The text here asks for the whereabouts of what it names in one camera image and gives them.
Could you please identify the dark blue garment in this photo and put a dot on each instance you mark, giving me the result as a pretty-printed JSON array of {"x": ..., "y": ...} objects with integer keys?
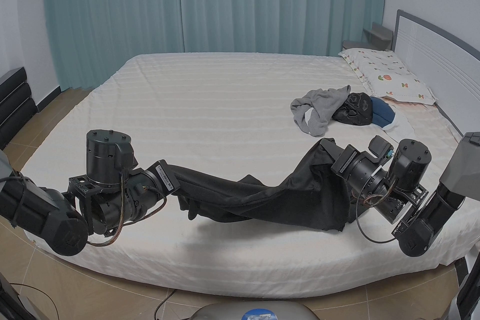
[{"x": 382, "y": 112}]

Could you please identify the white printed pillow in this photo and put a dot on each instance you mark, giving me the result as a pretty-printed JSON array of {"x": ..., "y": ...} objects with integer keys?
[{"x": 386, "y": 74}]

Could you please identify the bed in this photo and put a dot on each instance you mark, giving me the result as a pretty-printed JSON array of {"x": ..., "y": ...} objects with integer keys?
[{"x": 206, "y": 104}]

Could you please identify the grey garment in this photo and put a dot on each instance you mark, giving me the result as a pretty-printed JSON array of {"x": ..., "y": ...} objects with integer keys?
[{"x": 322, "y": 104}]

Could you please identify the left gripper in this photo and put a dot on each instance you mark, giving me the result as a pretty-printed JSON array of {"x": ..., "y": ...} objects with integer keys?
[{"x": 159, "y": 179}]

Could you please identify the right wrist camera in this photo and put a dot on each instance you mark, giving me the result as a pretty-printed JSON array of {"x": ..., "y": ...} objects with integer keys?
[{"x": 380, "y": 148}]

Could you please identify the black T-shirt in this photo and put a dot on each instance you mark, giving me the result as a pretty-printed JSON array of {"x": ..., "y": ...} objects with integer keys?
[{"x": 300, "y": 191}]

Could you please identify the black chest of drawers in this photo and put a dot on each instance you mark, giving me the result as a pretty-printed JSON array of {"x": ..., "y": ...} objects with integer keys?
[{"x": 15, "y": 104}]

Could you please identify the black shiny garment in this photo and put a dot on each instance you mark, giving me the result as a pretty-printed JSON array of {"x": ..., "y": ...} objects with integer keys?
[{"x": 356, "y": 108}]

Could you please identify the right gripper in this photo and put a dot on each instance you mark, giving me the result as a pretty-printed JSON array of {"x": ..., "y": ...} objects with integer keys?
[{"x": 360, "y": 170}]

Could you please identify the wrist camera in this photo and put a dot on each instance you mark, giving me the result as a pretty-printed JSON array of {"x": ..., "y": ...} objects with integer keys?
[
  {"x": 380, "y": 148},
  {"x": 130, "y": 155}
]

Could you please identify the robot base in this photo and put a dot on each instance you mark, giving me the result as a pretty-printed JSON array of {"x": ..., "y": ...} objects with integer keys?
[{"x": 225, "y": 313}]

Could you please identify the grey bedside table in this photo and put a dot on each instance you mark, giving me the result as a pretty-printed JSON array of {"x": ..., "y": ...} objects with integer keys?
[{"x": 378, "y": 32}]

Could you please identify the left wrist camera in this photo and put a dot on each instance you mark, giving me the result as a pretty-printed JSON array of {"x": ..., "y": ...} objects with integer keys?
[{"x": 130, "y": 155}]

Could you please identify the white garment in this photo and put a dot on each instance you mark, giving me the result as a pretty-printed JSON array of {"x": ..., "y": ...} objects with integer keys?
[{"x": 403, "y": 125}]

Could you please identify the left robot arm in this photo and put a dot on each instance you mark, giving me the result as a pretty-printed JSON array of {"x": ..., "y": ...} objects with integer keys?
[{"x": 45, "y": 209}]

